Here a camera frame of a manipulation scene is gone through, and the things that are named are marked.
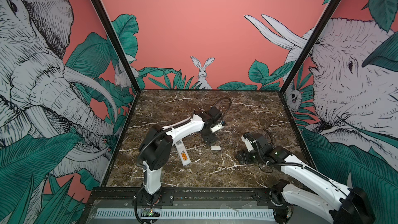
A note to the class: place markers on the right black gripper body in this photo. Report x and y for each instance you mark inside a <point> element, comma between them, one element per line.
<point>251,157</point>

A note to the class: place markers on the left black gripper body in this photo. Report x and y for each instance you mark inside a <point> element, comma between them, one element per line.
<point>209,137</point>

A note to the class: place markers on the white battery cover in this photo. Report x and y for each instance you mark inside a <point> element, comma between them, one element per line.
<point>215,148</point>

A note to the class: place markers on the white remote control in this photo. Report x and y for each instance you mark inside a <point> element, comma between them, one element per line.
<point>181,149</point>

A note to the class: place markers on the orange battery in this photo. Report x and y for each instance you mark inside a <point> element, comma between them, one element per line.
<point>184,156</point>

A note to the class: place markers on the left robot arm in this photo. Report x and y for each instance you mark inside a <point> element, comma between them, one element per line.
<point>156,148</point>

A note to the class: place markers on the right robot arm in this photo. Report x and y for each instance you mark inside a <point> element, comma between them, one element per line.
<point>334,202</point>

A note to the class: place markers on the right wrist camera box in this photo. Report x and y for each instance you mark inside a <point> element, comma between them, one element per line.
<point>248,139</point>

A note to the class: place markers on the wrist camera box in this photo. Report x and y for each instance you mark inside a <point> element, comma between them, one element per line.
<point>248,139</point>
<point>217,127</point>

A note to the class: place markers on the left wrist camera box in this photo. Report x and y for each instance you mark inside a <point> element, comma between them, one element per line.
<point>217,127</point>

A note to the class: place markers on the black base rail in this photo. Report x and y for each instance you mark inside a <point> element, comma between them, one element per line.
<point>169,196</point>

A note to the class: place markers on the white slotted cable duct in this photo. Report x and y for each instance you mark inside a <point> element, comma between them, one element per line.
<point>169,213</point>

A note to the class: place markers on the right black frame post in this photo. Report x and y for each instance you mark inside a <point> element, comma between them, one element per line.
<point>326,15</point>

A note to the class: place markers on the black frame post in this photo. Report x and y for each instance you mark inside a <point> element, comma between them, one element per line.
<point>326,15</point>
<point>110,31</point>

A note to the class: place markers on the left black frame post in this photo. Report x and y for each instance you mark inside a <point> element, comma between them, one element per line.
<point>110,31</point>

